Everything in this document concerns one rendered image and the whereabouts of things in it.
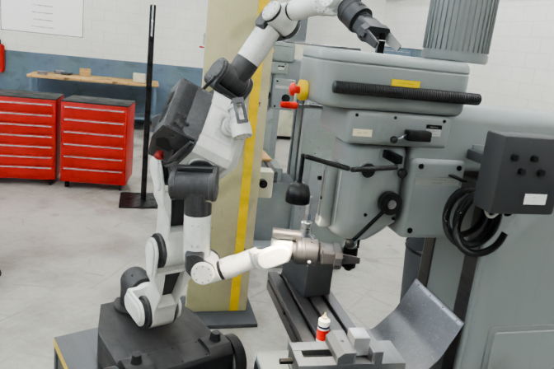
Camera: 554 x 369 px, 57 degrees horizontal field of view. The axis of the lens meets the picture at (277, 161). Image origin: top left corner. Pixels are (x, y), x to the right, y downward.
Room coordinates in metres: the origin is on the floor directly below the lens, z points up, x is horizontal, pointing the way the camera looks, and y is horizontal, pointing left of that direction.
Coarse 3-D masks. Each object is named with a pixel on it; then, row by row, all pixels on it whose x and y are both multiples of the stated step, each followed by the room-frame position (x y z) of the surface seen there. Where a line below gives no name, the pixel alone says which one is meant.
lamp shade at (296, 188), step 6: (294, 186) 1.42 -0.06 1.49; (300, 186) 1.42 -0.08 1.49; (306, 186) 1.43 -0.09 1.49; (288, 192) 1.43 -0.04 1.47; (294, 192) 1.41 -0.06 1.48; (300, 192) 1.41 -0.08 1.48; (306, 192) 1.42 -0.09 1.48; (288, 198) 1.42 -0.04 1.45; (294, 198) 1.41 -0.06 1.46; (300, 198) 1.41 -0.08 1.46; (306, 198) 1.42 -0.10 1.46; (294, 204) 1.41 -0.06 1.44; (300, 204) 1.41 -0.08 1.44; (306, 204) 1.42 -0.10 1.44
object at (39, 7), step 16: (0, 0) 9.40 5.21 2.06; (16, 0) 9.47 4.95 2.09; (32, 0) 9.54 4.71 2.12; (48, 0) 9.61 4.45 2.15; (64, 0) 9.68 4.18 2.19; (80, 0) 9.76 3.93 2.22; (0, 16) 9.40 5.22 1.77; (16, 16) 9.47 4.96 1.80; (32, 16) 9.54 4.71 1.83; (48, 16) 9.61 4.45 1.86; (64, 16) 9.68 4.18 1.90; (80, 16) 9.76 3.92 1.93; (32, 32) 9.54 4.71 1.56; (48, 32) 9.61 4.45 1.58; (64, 32) 9.69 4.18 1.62; (80, 32) 9.76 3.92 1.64
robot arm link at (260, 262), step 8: (256, 248) 1.61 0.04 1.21; (272, 248) 1.53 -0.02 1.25; (280, 248) 1.52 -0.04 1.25; (288, 248) 1.53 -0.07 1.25; (256, 256) 1.53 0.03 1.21; (264, 256) 1.52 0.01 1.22; (272, 256) 1.52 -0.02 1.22; (280, 256) 1.52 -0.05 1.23; (288, 256) 1.52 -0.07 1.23; (256, 264) 1.53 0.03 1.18; (264, 264) 1.52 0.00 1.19; (272, 264) 1.52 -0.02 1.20
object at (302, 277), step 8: (288, 264) 2.03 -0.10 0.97; (296, 264) 1.97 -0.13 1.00; (304, 264) 1.91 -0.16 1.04; (320, 264) 1.90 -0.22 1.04; (288, 272) 2.02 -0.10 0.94; (296, 272) 1.96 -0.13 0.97; (304, 272) 1.90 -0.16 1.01; (312, 272) 1.89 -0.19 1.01; (320, 272) 1.91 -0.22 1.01; (328, 272) 1.92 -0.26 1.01; (296, 280) 1.95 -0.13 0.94; (304, 280) 1.89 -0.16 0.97; (312, 280) 1.89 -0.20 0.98; (320, 280) 1.91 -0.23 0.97; (328, 280) 1.93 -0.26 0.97; (296, 288) 1.94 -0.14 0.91; (304, 288) 1.88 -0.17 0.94; (312, 288) 1.90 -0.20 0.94; (320, 288) 1.91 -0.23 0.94; (328, 288) 1.93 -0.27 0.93; (304, 296) 1.88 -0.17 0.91; (312, 296) 1.90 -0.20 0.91
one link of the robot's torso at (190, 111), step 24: (168, 96) 1.75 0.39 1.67; (192, 96) 1.70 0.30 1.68; (216, 96) 1.75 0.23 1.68; (168, 120) 1.60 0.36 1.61; (192, 120) 1.65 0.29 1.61; (216, 120) 1.70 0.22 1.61; (168, 144) 1.67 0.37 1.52; (192, 144) 1.62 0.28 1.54; (216, 144) 1.66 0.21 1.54; (240, 144) 1.73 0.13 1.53; (168, 168) 1.79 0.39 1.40
